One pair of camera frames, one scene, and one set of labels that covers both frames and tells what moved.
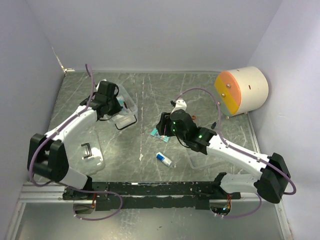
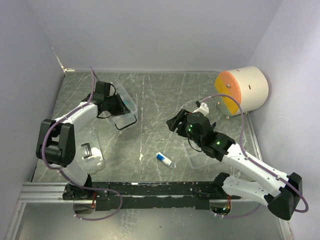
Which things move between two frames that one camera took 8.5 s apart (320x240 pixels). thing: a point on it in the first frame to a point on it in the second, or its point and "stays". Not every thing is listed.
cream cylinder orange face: [241, 90] stays
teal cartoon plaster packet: [155, 133] to [127, 102]
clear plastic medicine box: [127, 115] stays
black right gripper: [163, 125] to [174, 122]
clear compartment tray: [200, 160] stays
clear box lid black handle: [84, 152] stays
